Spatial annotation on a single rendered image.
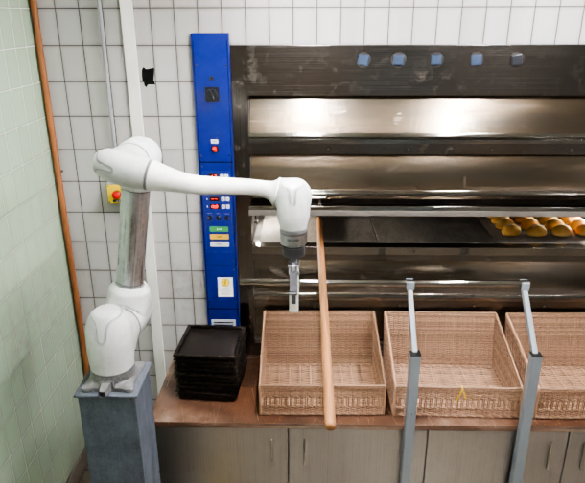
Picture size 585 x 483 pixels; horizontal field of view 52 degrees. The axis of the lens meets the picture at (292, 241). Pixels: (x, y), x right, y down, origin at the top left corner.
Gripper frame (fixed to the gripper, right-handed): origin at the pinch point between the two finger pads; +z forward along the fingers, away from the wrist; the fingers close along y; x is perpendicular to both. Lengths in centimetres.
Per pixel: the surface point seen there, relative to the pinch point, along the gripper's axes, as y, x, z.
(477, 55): -83, 76, -74
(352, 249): -84, 26, 15
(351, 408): -35, 23, 70
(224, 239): -81, -35, 8
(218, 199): -81, -37, -11
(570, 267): -86, 131, 26
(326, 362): 21.5, 10.4, 11.2
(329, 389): 35.6, 10.9, 11.3
